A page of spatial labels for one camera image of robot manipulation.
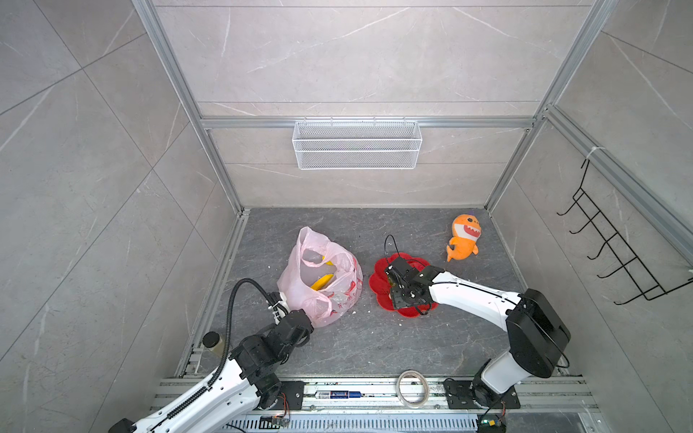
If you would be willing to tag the white wire mesh basket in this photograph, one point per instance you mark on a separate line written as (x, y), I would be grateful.
(356, 145)

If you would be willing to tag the pink plastic bag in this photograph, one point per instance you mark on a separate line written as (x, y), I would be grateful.
(313, 256)

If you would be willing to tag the black wire hook rack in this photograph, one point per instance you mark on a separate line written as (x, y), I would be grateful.
(647, 286)

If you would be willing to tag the orange shark plush toy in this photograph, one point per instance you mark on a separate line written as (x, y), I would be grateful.
(465, 234)

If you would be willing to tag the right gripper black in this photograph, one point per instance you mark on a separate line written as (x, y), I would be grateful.
(397, 300)

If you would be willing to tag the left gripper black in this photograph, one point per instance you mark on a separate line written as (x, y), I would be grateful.
(310, 331)

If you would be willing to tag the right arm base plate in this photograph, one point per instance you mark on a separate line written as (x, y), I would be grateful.
(466, 395)

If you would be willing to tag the small dark-lid jar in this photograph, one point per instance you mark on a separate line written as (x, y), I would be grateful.
(215, 343)

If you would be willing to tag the red flower-shaped plate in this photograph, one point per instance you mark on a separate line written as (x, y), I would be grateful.
(379, 284)

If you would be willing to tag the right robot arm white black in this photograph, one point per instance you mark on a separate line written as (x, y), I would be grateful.
(537, 336)

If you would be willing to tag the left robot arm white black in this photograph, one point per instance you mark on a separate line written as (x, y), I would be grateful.
(246, 381)

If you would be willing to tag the yellow fake banana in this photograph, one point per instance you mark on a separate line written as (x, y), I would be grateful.
(323, 282)

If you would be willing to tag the blue marker pen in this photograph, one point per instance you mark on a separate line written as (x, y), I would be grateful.
(337, 395)

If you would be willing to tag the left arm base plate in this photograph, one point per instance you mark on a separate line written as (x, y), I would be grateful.
(291, 395)

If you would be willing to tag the clear tape roll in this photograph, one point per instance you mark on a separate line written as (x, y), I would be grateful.
(412, 389)

